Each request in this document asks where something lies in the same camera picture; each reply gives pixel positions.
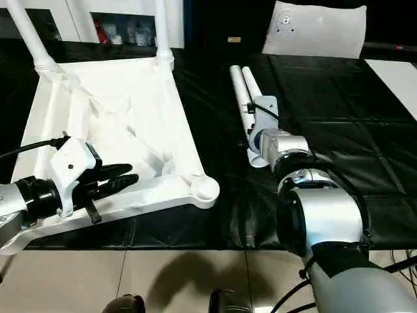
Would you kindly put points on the white plastic table top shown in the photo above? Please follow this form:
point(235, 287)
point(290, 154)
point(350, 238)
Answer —
point(130, 107)

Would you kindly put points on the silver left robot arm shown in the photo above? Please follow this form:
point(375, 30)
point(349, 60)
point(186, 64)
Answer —
point(19, 199)

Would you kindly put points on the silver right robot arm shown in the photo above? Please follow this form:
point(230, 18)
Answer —
point(325, 212)

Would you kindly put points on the black table mat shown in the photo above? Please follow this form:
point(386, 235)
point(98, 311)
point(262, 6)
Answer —
point(342, 114)

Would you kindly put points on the small gold label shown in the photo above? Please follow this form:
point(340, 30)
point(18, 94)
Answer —
point(234, 39)

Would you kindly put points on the black cabinet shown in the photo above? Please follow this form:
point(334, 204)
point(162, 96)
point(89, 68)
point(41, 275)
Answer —
point(221, 23)

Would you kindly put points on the white plastic seat panel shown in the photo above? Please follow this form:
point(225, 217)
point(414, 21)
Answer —
point(319, 32)

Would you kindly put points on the dark robot foot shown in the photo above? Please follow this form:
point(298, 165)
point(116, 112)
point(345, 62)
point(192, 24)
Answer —
point(125, 304)

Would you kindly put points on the white cabinet with glass doors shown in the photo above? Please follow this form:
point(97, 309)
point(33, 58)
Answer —
point(81, 19)

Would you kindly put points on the white flat board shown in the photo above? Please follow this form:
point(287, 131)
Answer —
point(397, 84)

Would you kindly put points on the black robot foot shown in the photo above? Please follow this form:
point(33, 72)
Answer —
point(231, 303)

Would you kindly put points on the black metal stand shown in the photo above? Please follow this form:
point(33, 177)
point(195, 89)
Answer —
point(400, 264)

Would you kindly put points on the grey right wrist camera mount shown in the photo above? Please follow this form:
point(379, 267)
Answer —
point(265, 114)

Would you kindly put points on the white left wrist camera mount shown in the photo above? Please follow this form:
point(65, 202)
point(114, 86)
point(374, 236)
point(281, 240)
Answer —
point(70, 159)

